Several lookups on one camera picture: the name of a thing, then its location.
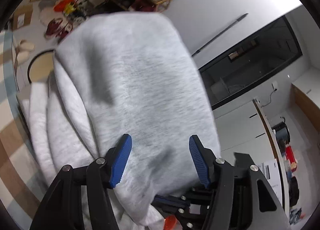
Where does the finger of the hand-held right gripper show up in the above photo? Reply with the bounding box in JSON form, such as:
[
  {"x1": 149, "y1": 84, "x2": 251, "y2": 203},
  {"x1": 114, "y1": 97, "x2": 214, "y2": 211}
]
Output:
[
  {"x1": 175, "y1": 189, "x2": 216, "y2": 230},
  {"x1": 152, "y1": 194, "x2": 192, "y2": 211}
]

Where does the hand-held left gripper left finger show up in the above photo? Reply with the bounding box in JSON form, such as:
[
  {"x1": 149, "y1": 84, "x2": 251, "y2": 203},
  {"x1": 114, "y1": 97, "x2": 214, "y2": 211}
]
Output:
[{"x1": 30, "y1": 134, "x2": 132, "y2": 230}]

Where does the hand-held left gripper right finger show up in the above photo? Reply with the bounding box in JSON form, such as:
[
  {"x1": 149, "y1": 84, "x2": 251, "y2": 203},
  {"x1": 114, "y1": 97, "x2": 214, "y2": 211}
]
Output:
[{"x1": 189, "y1": 134, "x2": 292, "y2": 230}]

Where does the light grey hoodie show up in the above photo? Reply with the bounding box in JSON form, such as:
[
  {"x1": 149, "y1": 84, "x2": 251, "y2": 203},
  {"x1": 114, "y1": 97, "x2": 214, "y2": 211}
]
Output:
[{"x1": 19, "y1": 11, "x2": 222, "y2": 230}]

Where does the red bowl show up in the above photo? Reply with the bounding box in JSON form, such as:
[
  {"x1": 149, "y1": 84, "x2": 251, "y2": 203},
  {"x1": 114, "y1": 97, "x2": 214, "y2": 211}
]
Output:
[{"x1": 163, "y1": 214, "x2": 178, "y2": 230}]

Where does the white paper sheet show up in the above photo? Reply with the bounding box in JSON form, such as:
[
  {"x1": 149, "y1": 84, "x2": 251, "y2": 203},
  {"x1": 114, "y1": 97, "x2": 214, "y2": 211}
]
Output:
[{"x1": 259, "y1": 158, "x2": 283, "y2": 203}]

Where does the curved wooden board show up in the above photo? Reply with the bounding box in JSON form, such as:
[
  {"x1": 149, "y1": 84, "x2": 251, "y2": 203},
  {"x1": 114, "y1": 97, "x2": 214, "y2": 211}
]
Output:
[{"x1": 252, "y1": 98, "x2": 288, "y2": 211}]

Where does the red packet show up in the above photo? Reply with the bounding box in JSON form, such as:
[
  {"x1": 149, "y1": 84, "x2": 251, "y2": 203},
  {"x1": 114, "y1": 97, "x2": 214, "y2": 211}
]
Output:
[{"x1": 284, "y1": 144, "x2": 298, "y2": 171}]

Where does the wooden cabinet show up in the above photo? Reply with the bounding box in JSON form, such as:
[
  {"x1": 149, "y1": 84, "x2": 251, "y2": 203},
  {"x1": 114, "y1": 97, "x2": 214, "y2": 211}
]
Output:
[{"x1": 291, "y1": 83, "x2": 320, "y2": 146}]

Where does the black ceiling track light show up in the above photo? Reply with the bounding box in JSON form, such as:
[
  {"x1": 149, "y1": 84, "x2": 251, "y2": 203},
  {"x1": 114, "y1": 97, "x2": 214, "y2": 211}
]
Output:
[{"x1": 191, "y1": 13, "x2": 249, "y2": 57}]

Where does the black round hoop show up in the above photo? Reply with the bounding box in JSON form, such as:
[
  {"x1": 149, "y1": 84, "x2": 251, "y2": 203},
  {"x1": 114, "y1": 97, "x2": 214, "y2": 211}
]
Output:
[{"x1": 26, "y1": 48, "x2": 56, "y2": 85}]

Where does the yellow toy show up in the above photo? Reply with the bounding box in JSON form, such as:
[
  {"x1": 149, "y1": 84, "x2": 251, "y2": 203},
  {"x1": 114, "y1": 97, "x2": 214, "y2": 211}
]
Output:
[{"x1": 64, "y1": 3, "x2": 77, "y2": 16}]

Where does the orange plastic bag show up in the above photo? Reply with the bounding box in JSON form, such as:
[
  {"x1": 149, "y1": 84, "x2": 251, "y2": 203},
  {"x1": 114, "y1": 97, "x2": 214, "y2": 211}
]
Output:
[{"x1": 54, "y1": 0, "x2": 75, "y2": 12}]

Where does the small cardboard box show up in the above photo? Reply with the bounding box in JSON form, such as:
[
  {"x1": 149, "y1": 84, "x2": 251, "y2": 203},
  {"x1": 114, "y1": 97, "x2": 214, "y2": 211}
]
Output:
[{"x1": 12, "y1": 5, "x2": 35, "y2": 31}]

